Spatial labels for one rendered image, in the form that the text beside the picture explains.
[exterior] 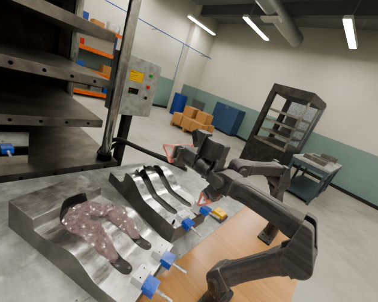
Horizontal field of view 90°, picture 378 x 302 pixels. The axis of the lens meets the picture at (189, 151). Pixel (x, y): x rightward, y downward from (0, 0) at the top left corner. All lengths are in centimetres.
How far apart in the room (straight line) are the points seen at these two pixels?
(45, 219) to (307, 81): 751
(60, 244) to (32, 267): 11
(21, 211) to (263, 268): 72
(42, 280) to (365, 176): 710
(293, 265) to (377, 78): 704
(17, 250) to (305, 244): 80
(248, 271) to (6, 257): 70
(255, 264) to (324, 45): 762
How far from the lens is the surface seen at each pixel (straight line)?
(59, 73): 117
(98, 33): 125
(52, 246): 74
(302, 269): 54
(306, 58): 792
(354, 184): 724
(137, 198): 95
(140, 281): 66
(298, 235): 50
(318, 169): 440
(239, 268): 63
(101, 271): 69
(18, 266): 80
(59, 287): 74
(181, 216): 84
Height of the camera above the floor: 143
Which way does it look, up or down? 19 degrees down
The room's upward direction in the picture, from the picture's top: 20 degrees clockwise
